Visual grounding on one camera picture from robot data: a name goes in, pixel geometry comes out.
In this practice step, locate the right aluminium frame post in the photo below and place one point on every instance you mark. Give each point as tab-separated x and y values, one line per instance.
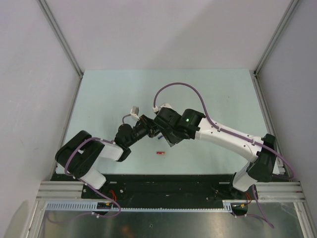
284	22

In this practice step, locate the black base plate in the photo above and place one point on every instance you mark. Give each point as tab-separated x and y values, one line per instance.
173	191

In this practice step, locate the grey slotted cable duct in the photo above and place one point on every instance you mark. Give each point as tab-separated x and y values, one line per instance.
95	206

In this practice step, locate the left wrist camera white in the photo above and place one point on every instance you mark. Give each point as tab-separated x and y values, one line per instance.
134	113

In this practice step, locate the left aluminium frame post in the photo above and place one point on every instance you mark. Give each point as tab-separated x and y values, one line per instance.
48	14

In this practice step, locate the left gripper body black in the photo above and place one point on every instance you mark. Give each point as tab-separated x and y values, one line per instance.
145	128

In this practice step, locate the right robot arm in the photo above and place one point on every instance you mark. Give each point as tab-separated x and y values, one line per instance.
258	151

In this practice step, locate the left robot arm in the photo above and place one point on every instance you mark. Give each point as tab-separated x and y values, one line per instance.
79	154

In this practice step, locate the aluminium frame post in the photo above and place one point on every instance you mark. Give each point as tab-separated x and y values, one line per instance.
284	22
48	14

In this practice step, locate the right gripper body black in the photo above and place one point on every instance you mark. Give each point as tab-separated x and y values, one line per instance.
171	138

